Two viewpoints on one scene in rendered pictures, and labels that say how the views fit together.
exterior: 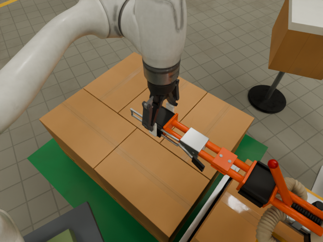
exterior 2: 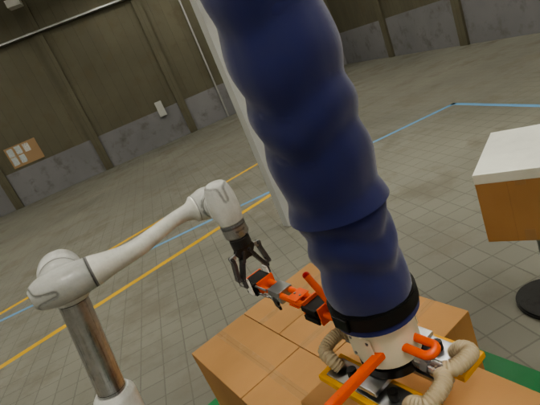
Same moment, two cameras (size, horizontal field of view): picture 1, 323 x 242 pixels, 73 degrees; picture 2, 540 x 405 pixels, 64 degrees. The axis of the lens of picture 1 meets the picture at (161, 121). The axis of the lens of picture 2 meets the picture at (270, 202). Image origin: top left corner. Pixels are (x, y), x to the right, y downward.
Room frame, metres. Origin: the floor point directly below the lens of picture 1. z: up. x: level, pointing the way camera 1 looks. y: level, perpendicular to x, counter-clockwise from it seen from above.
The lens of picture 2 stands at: (-0.86, -0.68, 1.98)
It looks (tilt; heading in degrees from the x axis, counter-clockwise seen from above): 19 degrees down; 22
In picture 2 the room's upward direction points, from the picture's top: 23 degrees counter-clockwise
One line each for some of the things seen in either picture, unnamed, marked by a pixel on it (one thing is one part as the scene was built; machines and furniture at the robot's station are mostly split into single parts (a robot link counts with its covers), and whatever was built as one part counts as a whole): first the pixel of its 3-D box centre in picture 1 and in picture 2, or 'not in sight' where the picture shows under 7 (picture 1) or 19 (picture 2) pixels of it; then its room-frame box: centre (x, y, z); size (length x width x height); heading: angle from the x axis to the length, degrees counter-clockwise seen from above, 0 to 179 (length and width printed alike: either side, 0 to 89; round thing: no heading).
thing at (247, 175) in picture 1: (259, 183); (321, 306); (0.21, -0.27, 1.22); 0.10 x 0.08 x 0.06; 142
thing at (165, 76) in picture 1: (161, 66); (235, 229); (0.42, 0.00, 1.46); 0.09 x 0.09 x 0.06
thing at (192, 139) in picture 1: (193, 142); (280, 292); (0.34, -0.10, 1.21); 0.07 x 0.07 x 0.04; 52
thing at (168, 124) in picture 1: (161, 118); (260, 280); (0.43, 0.00, 1.22); 0.08 x 0.07 x 0.05; 52
